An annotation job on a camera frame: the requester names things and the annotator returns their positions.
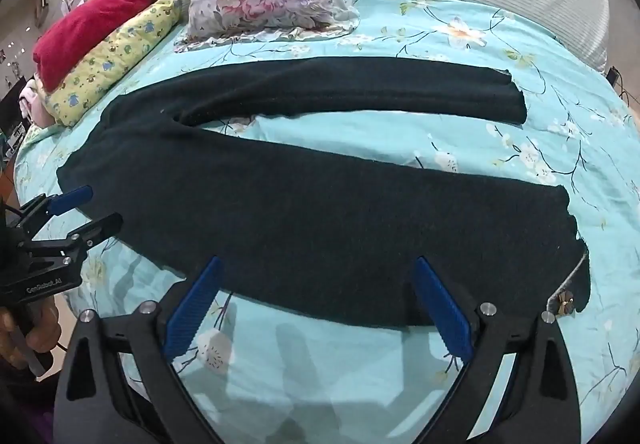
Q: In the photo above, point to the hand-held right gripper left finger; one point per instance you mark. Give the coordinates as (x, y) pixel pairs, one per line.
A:
(195, 309)

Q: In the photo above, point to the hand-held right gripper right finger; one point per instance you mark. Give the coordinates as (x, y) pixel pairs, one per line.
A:
(442, 314)

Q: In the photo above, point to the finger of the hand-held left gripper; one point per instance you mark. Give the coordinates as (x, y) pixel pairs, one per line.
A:
(75, 196)
(100, 226)

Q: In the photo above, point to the black pants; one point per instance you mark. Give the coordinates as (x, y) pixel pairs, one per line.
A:
(300, 224)

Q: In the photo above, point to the person's left hand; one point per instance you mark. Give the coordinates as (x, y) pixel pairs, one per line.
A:
(42, 336)

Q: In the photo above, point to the pink cloth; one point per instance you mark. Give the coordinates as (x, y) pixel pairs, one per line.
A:
(32, 103)

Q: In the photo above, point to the yellow printed pillow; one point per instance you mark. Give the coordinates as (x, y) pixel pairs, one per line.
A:
(115, 58)

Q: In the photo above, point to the red pillow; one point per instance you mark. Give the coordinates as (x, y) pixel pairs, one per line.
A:
(90, 33)

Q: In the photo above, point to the teal floral bedsheet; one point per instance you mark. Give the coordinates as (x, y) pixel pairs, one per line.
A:
(350, 133)

